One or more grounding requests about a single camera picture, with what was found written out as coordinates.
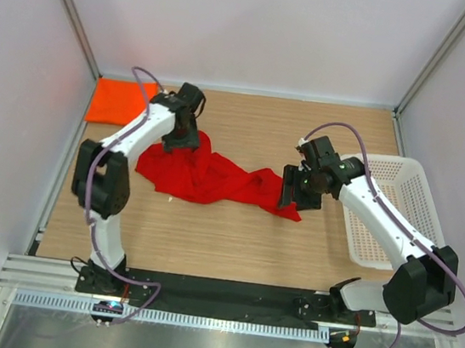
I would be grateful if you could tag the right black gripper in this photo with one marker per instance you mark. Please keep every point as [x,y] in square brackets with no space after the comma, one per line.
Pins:
[289,178]

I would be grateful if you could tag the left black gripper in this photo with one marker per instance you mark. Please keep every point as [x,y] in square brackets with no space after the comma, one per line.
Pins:
[190,140]

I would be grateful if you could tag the red t shirt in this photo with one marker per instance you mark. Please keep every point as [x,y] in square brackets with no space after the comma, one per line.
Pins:
[203,176]

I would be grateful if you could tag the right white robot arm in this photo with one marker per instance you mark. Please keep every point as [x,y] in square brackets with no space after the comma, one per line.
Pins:
[423,278]

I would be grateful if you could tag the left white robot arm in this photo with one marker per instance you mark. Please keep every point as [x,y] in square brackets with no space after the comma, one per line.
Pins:
[101,180]

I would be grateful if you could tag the folded orange t shirt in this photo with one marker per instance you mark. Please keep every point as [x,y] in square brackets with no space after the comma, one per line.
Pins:
[115,102]

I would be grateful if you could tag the white plastic perforated basket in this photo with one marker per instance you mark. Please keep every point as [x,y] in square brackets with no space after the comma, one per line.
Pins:
[374,240]

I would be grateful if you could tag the aluminium frame rail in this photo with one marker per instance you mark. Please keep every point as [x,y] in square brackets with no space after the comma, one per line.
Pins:
[58,275]

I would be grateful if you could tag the slotted cable duct rail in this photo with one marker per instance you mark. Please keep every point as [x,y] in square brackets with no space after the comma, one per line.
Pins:
[109,309]

